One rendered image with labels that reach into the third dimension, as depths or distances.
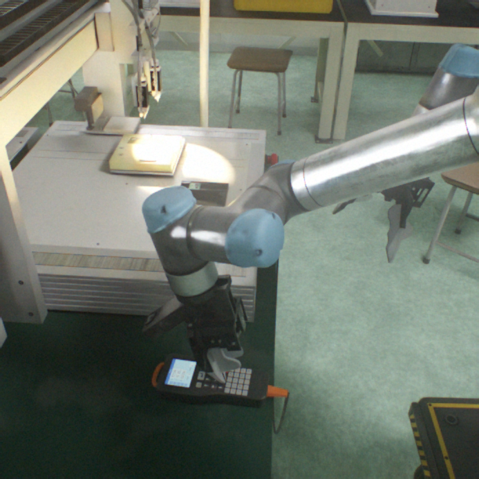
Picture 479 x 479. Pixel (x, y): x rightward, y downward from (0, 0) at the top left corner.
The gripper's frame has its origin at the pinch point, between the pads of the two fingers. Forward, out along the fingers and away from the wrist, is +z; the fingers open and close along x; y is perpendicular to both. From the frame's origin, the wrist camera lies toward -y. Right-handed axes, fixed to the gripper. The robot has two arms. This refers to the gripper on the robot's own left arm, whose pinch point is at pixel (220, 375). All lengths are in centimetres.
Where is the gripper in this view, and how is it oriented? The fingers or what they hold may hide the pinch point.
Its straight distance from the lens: 96.6
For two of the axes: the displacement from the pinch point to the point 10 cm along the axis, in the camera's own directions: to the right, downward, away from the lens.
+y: 9.6, -1.0, -2.6
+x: 1.6, -5.8, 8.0
